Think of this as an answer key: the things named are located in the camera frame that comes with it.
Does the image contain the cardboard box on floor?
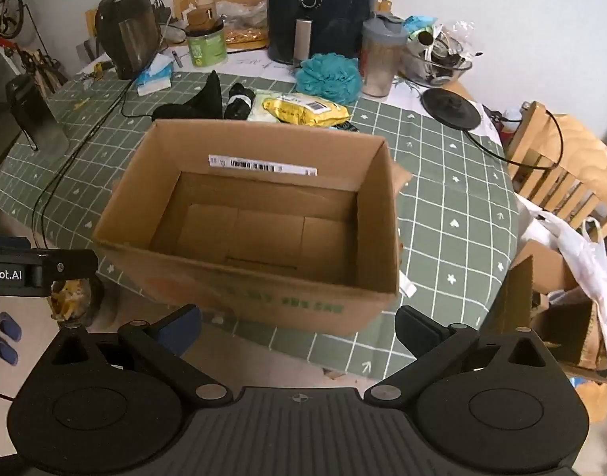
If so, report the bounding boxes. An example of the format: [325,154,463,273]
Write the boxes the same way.
[482,238,607,385]

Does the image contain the white red bottle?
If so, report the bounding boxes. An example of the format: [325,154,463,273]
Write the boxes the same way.
[502,108,526,148]

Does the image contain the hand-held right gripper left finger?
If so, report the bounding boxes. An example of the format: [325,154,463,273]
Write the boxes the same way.
[35,304,235,405]

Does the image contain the black kettle base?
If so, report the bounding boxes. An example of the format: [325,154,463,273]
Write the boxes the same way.
[420,88,484,131]

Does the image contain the brown cardboard box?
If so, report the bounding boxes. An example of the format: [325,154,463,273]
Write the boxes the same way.
[91,118,414,339]

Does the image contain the black socks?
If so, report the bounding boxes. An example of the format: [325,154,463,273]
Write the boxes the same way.
[223,83,257,121]

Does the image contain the blue white tissue pack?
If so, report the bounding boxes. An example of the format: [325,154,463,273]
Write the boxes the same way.
[135,54,175,97]

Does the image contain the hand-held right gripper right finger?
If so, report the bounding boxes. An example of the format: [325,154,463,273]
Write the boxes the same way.
[363,305,565,405]

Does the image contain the green jar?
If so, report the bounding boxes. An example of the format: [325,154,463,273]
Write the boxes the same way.
[187,27,229,67]

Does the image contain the teal bath loofah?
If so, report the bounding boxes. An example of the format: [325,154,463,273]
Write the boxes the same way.
[294,52,362,106]

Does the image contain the light wooden chair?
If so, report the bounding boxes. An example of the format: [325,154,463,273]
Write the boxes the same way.
[507,100,607,239]

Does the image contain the orange snack bag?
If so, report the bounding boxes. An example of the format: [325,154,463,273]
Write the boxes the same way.
[224,27,270,51]

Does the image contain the black air fryer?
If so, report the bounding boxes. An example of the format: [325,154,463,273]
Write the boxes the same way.
[266,0,382,65]

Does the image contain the black power cable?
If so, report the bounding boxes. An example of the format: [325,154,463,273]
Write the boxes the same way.
[30,77,158,251]

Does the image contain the light blue packets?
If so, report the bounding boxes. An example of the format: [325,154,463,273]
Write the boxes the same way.
[403,14,438,35]

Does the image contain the black cloth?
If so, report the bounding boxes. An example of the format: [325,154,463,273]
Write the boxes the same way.
[152,70,225,121]

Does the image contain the dark electric kettle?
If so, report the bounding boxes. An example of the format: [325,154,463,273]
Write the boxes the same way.
[96,0,164,81]

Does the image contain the yellow plastic packet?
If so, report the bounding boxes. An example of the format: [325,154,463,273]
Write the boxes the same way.
[260,93,352,128]

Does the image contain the clear plastic bag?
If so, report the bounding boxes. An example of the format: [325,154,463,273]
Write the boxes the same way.
[439,19,477,56]

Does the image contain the grey lid shaker bottle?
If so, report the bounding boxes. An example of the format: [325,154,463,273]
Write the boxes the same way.
[360,12,408,99]

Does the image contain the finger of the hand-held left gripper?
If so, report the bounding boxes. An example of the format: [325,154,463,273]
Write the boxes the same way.
[35,249,98,286]

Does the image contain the glass bowl with cables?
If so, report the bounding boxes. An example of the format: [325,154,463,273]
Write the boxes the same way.
[400,35,474,87]

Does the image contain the white plastic bag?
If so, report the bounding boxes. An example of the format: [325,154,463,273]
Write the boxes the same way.
[516,193,607,375]

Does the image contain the dark pot with yellow scraps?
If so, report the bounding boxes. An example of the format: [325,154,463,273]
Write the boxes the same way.
[49,278,104,329]

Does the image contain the pale green packet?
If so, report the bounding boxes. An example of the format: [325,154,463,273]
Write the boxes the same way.
[246,90,284,122]

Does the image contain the black kettle base cable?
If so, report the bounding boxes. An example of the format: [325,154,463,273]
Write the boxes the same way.
[464,106,565,169]

